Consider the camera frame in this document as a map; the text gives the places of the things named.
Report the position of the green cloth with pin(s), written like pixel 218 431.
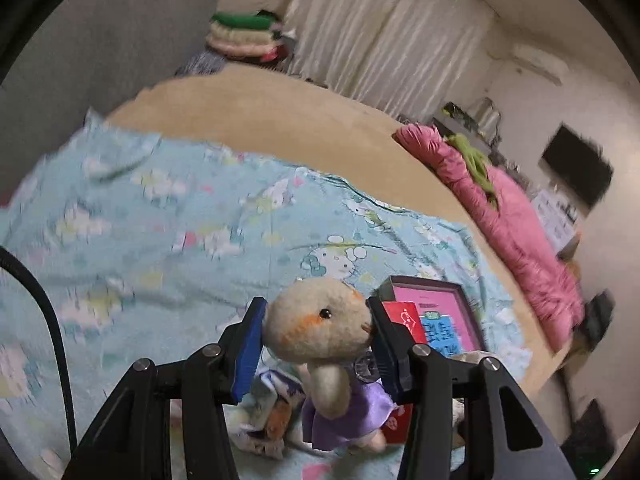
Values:
pixel 475 160

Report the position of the pink quilt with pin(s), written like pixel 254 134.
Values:
pixel 500 210

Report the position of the plush bunny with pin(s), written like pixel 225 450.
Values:
pixel 320 320

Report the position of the red carton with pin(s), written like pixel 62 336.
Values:
pixel 405 317

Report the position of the patterned white packet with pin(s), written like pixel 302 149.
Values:
pixel 270 395

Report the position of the dark box with pink lining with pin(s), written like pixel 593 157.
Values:
pixel 435 292

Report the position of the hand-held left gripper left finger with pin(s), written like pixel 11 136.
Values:
pixel 250 355

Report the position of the cluttered shelf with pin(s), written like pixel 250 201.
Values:
pixel 470 120

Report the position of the striped cloth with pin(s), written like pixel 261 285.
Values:
pixel 200 65

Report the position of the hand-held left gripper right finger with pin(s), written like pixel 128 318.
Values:
pixel 385 355

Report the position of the white curtain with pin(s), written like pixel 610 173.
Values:
pixel 375 35

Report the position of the dark clothes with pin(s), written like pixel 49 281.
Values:
pixel 600 320

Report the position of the blue packet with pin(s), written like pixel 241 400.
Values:
pixel 440 332

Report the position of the stack of folded blankets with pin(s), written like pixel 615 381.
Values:
pixel 240 35

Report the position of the beige bed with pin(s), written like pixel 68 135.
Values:
pixel 300 120

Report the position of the white air conditioner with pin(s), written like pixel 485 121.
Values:
pixel 537 60

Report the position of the cartoon cat printed blanket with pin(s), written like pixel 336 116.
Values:
pixel 150 240

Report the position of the dark object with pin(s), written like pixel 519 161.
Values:
pixel 595 445

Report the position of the black wall television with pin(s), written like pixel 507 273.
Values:
pixel 575 165

